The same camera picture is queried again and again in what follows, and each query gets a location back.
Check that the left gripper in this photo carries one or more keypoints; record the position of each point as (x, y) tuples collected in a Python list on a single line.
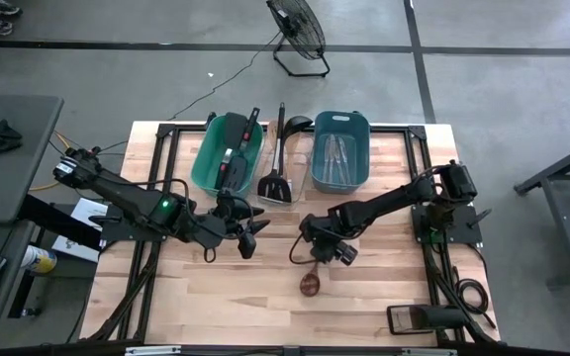
[(225, 225)]

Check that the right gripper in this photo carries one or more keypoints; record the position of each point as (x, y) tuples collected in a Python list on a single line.
[(324, 235)]

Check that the dark wooden spoon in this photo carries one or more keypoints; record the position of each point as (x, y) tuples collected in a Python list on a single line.
[(310, 285)]

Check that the black plastic ladle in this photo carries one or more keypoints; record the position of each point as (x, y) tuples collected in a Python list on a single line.
[(297, 123)]

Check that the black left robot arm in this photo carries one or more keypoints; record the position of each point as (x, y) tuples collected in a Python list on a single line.
[(131, 198)]

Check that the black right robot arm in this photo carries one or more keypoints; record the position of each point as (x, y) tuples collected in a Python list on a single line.
[(389, 200)]

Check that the clear plastic bin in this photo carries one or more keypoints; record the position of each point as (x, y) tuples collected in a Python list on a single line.
[(302, 173)]

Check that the green plastic bin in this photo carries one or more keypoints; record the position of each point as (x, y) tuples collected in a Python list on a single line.
[(206, 168)]

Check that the blue plastic bin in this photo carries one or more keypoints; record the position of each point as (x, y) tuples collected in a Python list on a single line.
[(359, 148)]

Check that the white booklet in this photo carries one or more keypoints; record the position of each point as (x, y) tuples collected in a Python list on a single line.
[(74, 247)]

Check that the black floor fan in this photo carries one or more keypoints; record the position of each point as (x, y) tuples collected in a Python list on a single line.
[(297, 25)]

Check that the white and yellow can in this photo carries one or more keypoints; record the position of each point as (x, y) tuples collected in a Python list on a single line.
[(40, 260)]

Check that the black folded object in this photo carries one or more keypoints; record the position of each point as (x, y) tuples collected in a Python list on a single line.
[(4, 136)]

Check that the black metal frame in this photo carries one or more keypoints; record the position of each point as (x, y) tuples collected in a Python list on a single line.
[(191, 130)]

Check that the black device with frame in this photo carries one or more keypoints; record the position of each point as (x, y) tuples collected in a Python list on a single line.
[(438, 316)]

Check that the silver aluminium bracket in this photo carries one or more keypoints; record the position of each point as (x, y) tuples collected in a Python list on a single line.
[(154, 350), (428, 352)]

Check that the black table frame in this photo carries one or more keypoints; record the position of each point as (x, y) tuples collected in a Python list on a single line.
[(569, 232)]

